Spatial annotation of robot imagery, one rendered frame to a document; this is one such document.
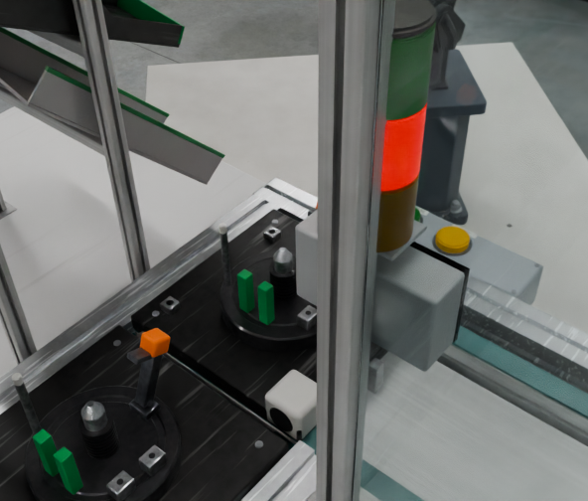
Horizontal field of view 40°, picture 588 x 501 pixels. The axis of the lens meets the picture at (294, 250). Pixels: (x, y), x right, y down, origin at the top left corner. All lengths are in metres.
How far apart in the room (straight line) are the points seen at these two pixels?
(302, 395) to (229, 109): 0.74
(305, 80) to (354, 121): 1.06
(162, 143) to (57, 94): 0.16
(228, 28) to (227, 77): 2.10
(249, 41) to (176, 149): 2.54
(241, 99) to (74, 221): 0.40
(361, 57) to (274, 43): 3.06
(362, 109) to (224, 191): 0.81
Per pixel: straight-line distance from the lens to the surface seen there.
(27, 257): 1.18
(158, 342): 0.74
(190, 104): 1.45
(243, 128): 1.37
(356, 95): 0.43
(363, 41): 0.42
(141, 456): 0.75
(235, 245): 0.97
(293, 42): 3.48
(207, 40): 3.53
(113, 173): 0.92
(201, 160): 1.01
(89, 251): 1.16
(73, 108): 0.88
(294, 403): 0.78
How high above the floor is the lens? 1.61
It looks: 42 degrees down
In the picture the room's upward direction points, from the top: 1 degrees counter-clockwise
